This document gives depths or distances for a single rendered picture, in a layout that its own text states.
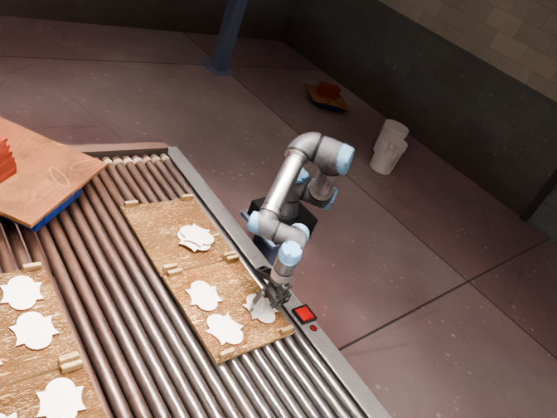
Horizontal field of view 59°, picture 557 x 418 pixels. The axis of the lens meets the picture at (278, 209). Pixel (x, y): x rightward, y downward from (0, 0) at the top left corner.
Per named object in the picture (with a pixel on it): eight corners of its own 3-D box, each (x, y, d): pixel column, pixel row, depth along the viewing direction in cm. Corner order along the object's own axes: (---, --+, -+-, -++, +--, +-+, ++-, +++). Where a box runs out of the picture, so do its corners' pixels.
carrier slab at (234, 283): (237, 260, 208) (238, 257, 207) (293, 333, 186) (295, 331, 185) (162, 279, 186) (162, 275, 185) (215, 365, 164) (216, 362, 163)
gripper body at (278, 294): (271, 310, 177) (279, 290, 169) (259, 292, 182) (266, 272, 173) (288, 303, 182) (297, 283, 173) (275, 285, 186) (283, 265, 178)
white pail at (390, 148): (362, 162, 545) (376, 133, 525) (377, 158, 566) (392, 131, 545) (382, 177, 531) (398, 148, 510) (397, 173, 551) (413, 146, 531)
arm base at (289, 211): (288, 197, 251) (294, 182, 245) (303, 217, 242) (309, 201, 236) (263, 201, 243) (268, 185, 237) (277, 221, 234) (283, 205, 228)
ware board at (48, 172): (1, 121, 213) (1, 117, 212) (106, 167, 212) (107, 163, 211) (-100, 171, 171) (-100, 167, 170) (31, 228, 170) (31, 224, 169)
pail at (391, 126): (394, 162, 572) (409, 136, 551) (370, 153, 571) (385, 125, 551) (394, 153, 597) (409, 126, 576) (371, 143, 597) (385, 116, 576)
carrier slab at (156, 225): (192, 200, 231) (193, 197, 230) (235, 260, 208) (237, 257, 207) (119, 209, 209) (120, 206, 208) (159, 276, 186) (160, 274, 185)
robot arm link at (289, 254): (307, 244, 167) (299, 260, 160) (297, 264, 174) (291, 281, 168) (285, 234, 167) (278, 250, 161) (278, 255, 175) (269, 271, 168)
